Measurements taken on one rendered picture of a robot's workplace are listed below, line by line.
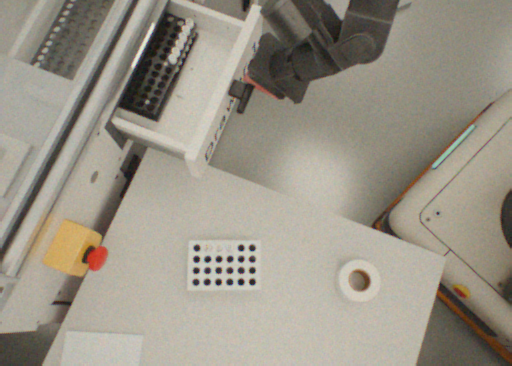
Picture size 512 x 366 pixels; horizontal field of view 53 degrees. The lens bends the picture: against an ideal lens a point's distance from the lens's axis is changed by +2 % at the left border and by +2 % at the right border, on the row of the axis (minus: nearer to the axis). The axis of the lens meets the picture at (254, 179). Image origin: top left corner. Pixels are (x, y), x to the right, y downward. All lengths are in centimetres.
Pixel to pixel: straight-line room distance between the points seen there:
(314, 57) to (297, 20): 5
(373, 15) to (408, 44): 137
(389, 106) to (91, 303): 128
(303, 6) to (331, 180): 113
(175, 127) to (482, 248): 95
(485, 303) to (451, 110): 72
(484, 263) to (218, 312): 85
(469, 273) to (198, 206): 84
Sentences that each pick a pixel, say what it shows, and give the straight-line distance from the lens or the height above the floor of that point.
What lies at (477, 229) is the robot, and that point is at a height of 28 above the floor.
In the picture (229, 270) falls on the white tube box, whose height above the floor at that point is 76.
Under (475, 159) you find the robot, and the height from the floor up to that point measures 28.
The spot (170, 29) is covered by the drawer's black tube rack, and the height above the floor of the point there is 90.
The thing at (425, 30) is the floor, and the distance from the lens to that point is 205.
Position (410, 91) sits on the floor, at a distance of 192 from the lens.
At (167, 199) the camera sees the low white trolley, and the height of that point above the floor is 76.
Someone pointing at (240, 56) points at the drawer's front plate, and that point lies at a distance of 84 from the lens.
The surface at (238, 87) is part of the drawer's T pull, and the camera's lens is 83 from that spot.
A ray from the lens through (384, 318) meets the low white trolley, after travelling 93.
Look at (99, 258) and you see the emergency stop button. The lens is 81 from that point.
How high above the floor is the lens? 167
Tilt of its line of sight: 75 degrees down
